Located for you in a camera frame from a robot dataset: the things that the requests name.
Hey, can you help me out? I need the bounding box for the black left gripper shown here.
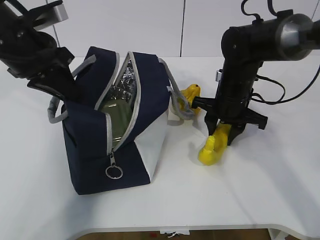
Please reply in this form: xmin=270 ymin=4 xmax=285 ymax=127
xmin=6 ymin=46 xmax=82 ymax=101

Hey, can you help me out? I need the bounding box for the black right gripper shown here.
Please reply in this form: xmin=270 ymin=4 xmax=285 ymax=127
xmin=191 ymin=96 xmax=268 ymax=146

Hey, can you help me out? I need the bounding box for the yellow toy banana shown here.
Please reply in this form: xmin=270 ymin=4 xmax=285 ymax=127
xmin=198 ymin=122 xmax=231 ymax=166

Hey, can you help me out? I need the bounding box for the yellow toy pear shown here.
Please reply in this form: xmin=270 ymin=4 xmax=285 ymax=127
xmin=178 ymin=84 xmax=201 ymax=116

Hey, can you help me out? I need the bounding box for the green lid glass container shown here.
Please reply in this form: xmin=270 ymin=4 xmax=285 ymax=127
xmin=100 ymin=99 xmax=132 ymax=148

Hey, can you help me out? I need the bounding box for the navy blue lunch bag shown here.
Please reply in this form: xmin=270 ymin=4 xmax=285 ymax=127
xmin=47 ymin=46 xmax=186 ymax=195

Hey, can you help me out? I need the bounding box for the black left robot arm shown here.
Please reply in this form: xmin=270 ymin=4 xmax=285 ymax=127
xmin=0 ymin=0 xmax=82 ymax=101

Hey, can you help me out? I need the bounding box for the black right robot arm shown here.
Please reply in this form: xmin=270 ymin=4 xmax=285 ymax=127
xmin=191 ymin=1 xmax=320 ymax=145

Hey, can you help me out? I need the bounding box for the white paper scrap under table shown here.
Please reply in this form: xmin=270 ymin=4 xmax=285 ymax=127
xmin=159 ymin=229 xmax=190 ymax=238

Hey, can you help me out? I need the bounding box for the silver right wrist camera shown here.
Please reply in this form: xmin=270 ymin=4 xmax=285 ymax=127
xmin=215 ymin=69 xmax=222 ymax=82

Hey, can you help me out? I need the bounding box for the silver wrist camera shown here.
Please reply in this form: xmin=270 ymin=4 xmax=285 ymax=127
xmin=215 ymin=69 xmax=222 ymax=82
xmin=14 ymin=0 xmax=70 ymax=32

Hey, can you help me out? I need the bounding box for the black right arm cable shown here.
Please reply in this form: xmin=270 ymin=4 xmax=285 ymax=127
xmin=241 ymin=0 xmax=320 ymax=105

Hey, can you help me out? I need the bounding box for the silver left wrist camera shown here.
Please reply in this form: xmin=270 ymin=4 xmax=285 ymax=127
xmin=14 ymin=0 xmax=70 ymax=32

